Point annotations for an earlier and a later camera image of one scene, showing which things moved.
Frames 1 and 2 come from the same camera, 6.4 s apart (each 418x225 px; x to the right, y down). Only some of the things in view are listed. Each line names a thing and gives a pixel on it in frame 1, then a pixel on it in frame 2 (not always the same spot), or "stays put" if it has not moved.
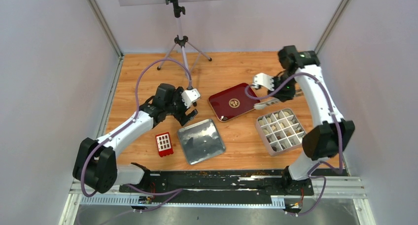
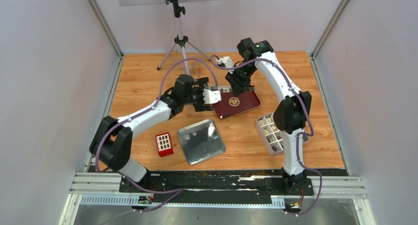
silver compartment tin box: x=281 y=131 stays put
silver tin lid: x=200 y=141 stays put
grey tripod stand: x=180 y=40 stays put
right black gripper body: x=288 y=90 → x=241 y=76
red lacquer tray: x=233 y=102 stays put
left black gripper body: x=179 y=108 → x=195 y=97
